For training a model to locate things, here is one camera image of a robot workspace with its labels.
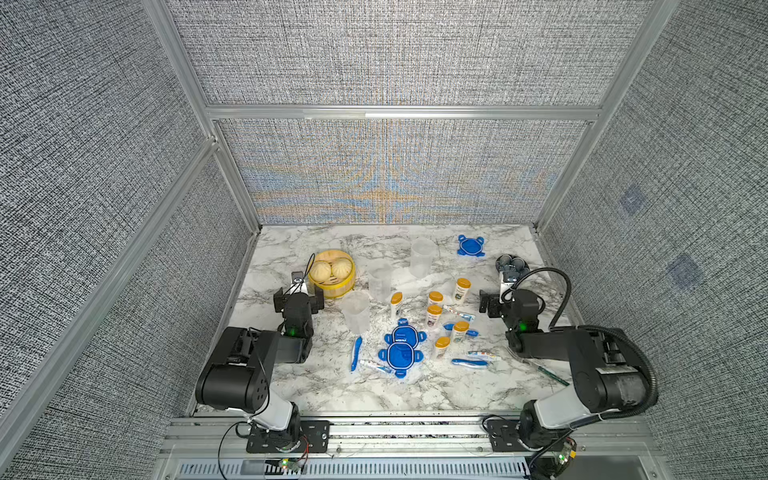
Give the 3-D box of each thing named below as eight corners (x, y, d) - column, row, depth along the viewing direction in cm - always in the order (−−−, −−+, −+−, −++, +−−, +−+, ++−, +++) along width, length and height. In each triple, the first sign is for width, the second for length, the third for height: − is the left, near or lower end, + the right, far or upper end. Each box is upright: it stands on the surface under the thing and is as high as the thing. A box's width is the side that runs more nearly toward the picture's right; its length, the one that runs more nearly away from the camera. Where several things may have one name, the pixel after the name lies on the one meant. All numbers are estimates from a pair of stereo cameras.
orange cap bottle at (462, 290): (453, 304, 99) (460, 286, 91) (452, 297, 101) (458, 278, 93) (464, 304, 99) (472, 286, 91) (463, 297, 101) (470, 278, 93)
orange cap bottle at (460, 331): (450, 345, 90) (456, 330, 82) (449, 337, 92) (455, 321, 84) (462, 345, 90) (470, 330, 82) (461, 337, 92) (468, 321, 84)
